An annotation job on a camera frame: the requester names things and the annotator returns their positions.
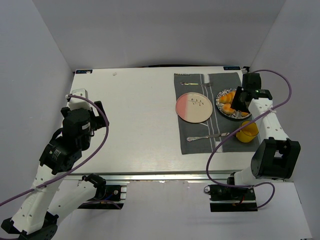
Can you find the metal tongs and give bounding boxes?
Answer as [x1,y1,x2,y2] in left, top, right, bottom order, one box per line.
[234,111,243,120]

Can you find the round sesame bun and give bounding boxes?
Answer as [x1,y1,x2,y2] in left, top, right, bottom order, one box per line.
[240,111,250,117]

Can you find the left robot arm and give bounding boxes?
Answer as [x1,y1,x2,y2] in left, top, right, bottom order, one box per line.
[1,95,109,240]

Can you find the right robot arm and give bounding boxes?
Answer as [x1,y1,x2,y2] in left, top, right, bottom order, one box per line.
[231,72,301,186]

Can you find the small round bread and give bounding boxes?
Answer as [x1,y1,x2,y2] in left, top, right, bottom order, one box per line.
[222,103,235,115]

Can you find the long bread roll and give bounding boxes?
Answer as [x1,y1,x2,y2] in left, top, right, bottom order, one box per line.
[219,91,236,104]

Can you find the blue patterned plate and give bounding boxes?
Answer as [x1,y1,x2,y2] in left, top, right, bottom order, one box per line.
[215,88,252,120]

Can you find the right blue corner label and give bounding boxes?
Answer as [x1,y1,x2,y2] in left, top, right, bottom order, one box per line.
[223,66,241,71]

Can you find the blue corner label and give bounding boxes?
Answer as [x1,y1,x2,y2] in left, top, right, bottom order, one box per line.
[75,69,93,74]
[223,66,241,71]

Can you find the yellow mug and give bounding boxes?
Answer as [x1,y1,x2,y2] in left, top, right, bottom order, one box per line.
[235,122,259,143]

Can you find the left blue corner label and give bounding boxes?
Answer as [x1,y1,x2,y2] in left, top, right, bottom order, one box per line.
[75,69,93,74]

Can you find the pink and cream plate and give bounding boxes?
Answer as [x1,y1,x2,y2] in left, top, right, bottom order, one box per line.
[175,92,213,124]

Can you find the grey striped placemat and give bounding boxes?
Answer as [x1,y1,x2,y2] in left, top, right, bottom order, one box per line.
[174,72,244,155]

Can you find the silver table knife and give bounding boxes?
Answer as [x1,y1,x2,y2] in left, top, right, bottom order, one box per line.
[186,132,230,142]

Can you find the small silver spoon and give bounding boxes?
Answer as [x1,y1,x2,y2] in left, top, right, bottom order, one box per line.
[180,82,202,86]

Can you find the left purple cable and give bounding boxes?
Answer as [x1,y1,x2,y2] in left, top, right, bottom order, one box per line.
[0,94,110,207]

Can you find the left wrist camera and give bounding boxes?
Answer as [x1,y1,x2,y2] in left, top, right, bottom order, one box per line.
[65,88,91,111]

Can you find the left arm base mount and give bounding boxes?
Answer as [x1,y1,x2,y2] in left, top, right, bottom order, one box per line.
[78,184,127,210]

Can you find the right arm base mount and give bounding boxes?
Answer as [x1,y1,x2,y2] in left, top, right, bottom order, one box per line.
[203,184,258,213]

